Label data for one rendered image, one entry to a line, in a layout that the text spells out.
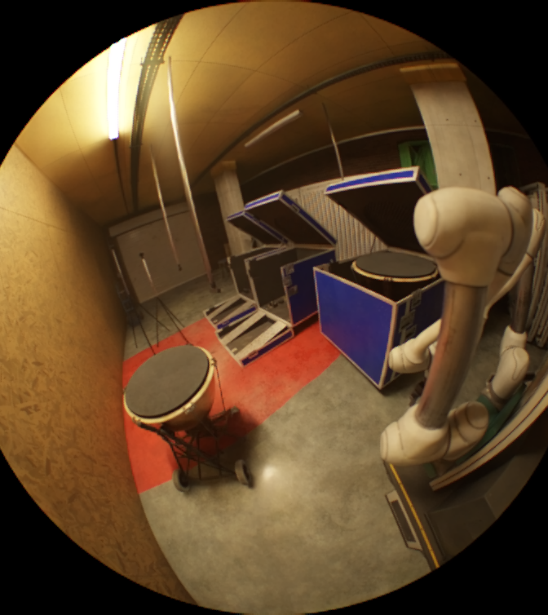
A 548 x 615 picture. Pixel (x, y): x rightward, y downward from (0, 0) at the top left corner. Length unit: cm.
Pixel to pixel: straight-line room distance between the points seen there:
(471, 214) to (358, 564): 164
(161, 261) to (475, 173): 808
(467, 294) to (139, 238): 762
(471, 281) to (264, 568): 166
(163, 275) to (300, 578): 788
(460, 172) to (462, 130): 48
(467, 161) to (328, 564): 327
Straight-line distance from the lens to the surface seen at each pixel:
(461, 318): 42
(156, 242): 756
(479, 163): 243
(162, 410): 112
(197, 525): 173
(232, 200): 495
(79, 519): 148
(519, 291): 116
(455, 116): 257
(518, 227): 48
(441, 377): 48
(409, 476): 129
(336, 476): 154
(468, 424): 70
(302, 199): 433
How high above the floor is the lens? 151
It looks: 26 degrees down
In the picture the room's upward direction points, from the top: 13 degrees counter-clockwise
